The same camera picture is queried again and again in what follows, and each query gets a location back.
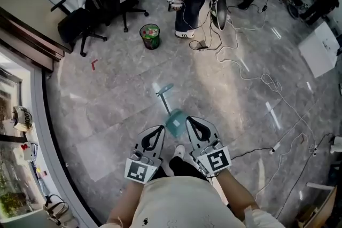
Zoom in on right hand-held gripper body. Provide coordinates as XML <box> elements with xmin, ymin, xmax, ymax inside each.
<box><xmin>189</xmin><ymin>138</ymin><xmax>232</xmax><ymax>177</ymax></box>

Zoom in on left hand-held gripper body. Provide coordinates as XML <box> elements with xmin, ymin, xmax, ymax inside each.
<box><xmin>125</xmin><ymin>143</ymin><xmax>164</xmax><ymax>185</ymax></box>

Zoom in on teal plastic dustpan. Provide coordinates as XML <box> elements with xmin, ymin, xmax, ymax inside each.
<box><xmin>156</xmin><ymin>83</ymin><xmax>191</xmax><ymax>139</ymax></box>

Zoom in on person's right forearm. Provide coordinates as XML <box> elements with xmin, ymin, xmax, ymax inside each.
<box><xmin>215</xmin><ymin>169</ymin><xmax>262</xmax><ymax>222</ymax></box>

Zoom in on person's left forearm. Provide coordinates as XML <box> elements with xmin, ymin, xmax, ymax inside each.
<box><xmin>106</xmin><ymin>180</ymin><xmax>147</xmax><ymax>228</ymax></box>

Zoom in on grey marble floor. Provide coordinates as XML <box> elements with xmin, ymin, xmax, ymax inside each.
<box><xmin>44</xmin><ymin>0</ymin><xmax>342</xmax><ymax>228</ymax></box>

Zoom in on person's white shoe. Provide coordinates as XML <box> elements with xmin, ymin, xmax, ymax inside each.
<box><xmin>173</xmin><ymin>144</ymin><xmax>186</xmax><ymax>161</ymax></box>

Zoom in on person's black trousers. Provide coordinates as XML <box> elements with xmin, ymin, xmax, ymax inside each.
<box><xmin>152</xmin><ymin>155</ymin><xmax>211</xmax><ymax>184</ymax></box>

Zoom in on person's cream shirt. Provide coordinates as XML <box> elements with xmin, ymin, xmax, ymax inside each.
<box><xmin>99</xmin><ymin>176</ymin><xmax>287</xmax><ymax>228</ymax></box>

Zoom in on black mesh wastebasket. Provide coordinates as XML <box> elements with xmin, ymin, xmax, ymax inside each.
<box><xmin>139</xmin><ymin>23</ymin><xmax>161</xmax><ymax>50</ymax></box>

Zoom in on white cat toy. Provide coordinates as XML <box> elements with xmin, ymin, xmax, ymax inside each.
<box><xmin>19</xmin><ymin>141</ymin><xmax>38</xmax><ymax>161</ymax></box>

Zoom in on black oval backpack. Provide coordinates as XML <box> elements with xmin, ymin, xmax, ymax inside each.
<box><xmin>204</xmin><ymin>0</ymin><xmax>228</xmax><ymax>32</ymax></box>

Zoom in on white cardboard box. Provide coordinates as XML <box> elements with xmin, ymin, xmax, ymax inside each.
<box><xmin>298</xmin><ymin>21</ymin><xmax>341</xmax><ymax>78</ymax></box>

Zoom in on wooden desk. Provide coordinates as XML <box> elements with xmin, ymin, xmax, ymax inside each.
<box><xmin>0</xmin><ymin>0</ymin><xmax>73</xmax><ymax>73</ymax></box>

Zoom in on black thin cable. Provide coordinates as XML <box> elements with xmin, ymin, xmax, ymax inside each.
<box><xmin>230</xmin><ymin>132</ymin><xmax>335</xmax><ymax>222</ymax></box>

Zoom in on white cable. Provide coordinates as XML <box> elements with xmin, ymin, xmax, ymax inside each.
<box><xmin>215</xmin><ymin>14</ymin><xmax>319</xmax><ymax>201</ymax></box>

